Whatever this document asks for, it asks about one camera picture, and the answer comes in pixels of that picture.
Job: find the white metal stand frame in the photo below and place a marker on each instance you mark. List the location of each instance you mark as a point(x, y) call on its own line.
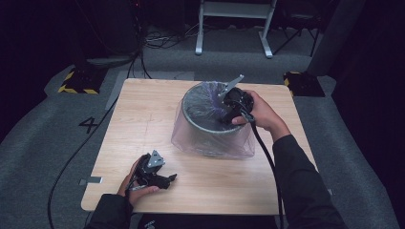
point(235, 9)

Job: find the black yellow striped base plate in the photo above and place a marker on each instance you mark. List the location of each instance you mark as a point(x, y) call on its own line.
point(81, 81)
point(305, 85)

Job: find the green plastic bucket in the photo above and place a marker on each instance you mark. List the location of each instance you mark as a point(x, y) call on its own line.
point(203, 109)

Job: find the black tripod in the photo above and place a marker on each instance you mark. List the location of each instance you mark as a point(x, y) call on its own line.
point(299, 35)

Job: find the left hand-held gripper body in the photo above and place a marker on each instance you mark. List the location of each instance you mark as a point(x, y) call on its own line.
point(153, 173)

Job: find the person's left hand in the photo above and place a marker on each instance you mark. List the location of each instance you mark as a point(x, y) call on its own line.
point(133, 191)

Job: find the person's right hand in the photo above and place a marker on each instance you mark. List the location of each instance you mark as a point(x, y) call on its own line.
point(266, 116)

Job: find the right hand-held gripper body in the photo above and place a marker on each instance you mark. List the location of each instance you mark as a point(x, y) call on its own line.
point(237, 100)

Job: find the grey post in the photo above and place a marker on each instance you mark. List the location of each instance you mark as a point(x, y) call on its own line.
point(334, 38)

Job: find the purple plastic bag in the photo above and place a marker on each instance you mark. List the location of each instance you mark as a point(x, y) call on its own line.
point(207, 144)

